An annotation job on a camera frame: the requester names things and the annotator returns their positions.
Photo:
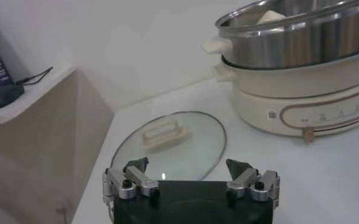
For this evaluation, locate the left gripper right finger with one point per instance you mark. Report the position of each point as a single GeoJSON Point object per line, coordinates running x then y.
{"type": "Point", "coordinates": [255, 185]}

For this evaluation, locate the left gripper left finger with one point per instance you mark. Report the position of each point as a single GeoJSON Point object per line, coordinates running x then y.
{"type": "Point", "coordinates": [127, 185]}

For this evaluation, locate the round glass pot lid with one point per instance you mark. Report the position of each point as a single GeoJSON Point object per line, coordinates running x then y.
{"type": "Point", "coordinates": [194, 152]}

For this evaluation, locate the white steamed baozi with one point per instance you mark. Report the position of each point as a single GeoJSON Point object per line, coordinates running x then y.
{"type": "Point", "coordinates": [270, 17]}

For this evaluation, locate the perforated steel steamer basket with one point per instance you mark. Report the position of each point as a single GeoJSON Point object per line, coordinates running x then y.
{"type": "Point", "coordinates": [289, 51]}

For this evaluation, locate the cream electric cooking pot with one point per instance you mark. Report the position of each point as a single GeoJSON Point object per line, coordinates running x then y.
{"type": "Point", "coordinates": [258, 100]}

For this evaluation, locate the white side table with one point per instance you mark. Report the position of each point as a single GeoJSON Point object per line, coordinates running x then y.
{"type": "Point", "coordinates": [45, 137]}

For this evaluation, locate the black computer mouse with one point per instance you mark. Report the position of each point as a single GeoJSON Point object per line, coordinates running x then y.
{"type": "Point", "coordinates": [2, 95]}

